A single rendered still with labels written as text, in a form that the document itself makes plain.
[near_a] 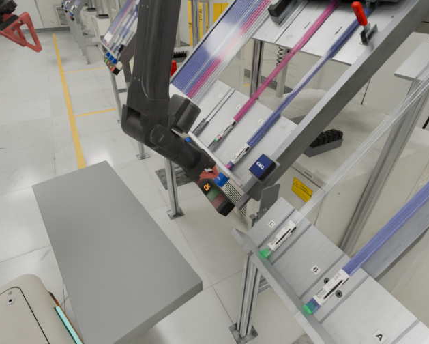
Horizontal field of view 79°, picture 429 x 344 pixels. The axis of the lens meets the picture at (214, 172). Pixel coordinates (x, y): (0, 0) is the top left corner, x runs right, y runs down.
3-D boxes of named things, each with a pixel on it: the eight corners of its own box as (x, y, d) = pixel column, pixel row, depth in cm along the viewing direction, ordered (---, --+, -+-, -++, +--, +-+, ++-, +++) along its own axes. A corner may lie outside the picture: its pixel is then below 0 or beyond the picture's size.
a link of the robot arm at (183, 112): (118, 123, 50) (146, 139, 46) (149, 72, 51) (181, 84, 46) (155, 147, 60) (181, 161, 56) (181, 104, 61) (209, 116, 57)
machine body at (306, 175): (293, 295, 116) (330, 186, 79) (217, 200, 166) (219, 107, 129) (387, 239, 140) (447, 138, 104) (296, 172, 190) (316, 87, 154)
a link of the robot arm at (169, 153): (141, 143, 55) (153, 150, 51) (158, 115, 56) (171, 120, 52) (165, 158, 60) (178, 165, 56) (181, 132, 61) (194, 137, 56)
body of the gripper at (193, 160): (196, 142, 66) (175, 127, 61) (215, 162, 59) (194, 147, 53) (180, 162, 67) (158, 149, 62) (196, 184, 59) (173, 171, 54)
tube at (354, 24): (230, 170, 68) (228, 168, 68) (227, 168, 69) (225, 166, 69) (370, 12, 63) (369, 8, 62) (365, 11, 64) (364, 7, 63)
